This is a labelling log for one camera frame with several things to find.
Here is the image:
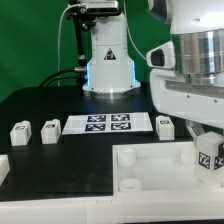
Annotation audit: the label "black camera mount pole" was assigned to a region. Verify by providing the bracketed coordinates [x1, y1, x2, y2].
[66, 0, 96, 66]

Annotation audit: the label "white fixture piece left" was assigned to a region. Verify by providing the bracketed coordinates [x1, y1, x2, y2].
[0, 155, 10, 186]

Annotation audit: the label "grey camera on pole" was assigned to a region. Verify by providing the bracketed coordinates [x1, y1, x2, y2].
[80, 0, 120, 16]

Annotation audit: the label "white AprilTag base sheet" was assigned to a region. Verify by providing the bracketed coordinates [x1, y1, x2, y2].
[62, 112, 153, 135]

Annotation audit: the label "black cables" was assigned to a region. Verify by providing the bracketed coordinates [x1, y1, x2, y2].
[39, 68, 88, 88]

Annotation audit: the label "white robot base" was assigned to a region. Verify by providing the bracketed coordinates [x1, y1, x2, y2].
[82, 13, 141, 99]

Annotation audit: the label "white cable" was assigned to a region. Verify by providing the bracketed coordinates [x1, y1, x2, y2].
[57, 0, 149, 87]

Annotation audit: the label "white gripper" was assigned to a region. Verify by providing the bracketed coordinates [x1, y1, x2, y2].
[150, 71, 224, 139]

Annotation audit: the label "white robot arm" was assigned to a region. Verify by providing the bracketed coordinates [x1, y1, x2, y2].
[147, 0, 224, 138]

